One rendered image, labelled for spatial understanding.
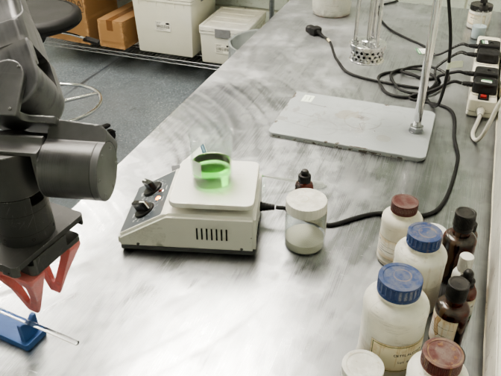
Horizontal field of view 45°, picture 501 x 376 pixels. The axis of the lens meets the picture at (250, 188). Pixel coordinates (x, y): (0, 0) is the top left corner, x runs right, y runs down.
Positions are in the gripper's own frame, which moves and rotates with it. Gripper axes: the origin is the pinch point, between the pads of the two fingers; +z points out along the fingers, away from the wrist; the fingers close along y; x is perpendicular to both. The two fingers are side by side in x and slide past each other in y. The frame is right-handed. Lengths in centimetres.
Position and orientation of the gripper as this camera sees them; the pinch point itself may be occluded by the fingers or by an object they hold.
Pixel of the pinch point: (44, 295)
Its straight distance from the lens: 72.4
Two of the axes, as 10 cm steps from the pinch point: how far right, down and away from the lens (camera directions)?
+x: -9.0, -2.5, 3.7
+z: 0.0, 8.3, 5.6
